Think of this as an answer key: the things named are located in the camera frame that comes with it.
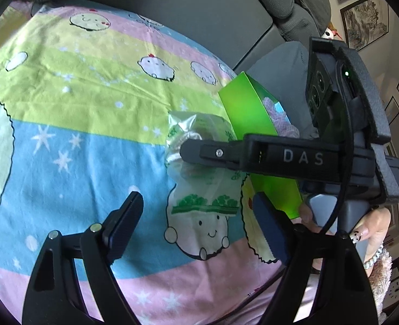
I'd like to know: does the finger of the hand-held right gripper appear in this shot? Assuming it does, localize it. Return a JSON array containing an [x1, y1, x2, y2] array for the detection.
[[180, 139, 251, 173]]

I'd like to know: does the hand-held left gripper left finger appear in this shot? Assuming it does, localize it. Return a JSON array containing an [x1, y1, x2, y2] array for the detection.
[[22, 191, 144, 325]]

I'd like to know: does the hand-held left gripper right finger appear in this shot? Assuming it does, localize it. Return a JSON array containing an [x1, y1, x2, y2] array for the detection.
[[252, 191, 379, 325]]

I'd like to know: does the clear green-printed plastic packet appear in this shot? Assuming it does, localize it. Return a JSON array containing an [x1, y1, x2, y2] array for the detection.
[[165, 111, 249, 217]]

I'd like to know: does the green cardboard box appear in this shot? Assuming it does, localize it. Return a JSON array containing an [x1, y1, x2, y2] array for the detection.
[[218, 71, 303, 220]]

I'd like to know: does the purple mesh bath pouf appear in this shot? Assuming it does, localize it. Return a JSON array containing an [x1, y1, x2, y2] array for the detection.
[[262, 96, 300, 139]]

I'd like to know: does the person's right forearm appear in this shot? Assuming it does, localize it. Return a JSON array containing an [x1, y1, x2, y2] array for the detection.
[[365, 247, 394, 325]]

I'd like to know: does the person's right hand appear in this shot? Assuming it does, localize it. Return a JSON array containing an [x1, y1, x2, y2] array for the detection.
[[299, 203, 393, 262]]

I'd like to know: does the grey cloth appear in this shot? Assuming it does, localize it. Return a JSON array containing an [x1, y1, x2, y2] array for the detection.
[[235, 41, 318, 139]]

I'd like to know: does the printed pastel blanket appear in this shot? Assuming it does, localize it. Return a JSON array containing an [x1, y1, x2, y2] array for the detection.
[[0, 0, 308, 325]]

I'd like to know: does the small plush toy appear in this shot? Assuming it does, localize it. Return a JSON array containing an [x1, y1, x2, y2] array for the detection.
[[321, 27, 342, 41]]

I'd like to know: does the grey textured pillow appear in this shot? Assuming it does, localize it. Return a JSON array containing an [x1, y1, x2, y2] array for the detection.
[[281, 0, 332, 41]]

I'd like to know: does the beaded bracelet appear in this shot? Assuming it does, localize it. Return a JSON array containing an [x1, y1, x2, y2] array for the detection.
[[364, 249, 384, 269]]

